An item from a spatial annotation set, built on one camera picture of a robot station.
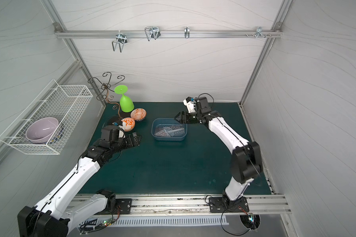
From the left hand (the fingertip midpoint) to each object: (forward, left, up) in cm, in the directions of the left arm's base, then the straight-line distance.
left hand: (135, 137), depth 79 cm
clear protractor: (+19, -15, -17) cm, 29 cm away
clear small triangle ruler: (+15, -12, -17) cm, 25 cm away
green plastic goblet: (+21, +9, +5) cm, 23 cm away
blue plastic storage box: (+20, -8, -13) cm, 25 cm away
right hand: (+13, -24, +3) cm, 27 cm away
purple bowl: (-8, +36, +16) cm, 40 cm away
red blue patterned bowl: (+30, +8, -16) cm, 35 cm away
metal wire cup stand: (+27, +21, +13) cm, 36 cm away
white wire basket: (+13, +37, +13) cm, 41 cm away
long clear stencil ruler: (+15, -23, -17) cm, 33 cm away
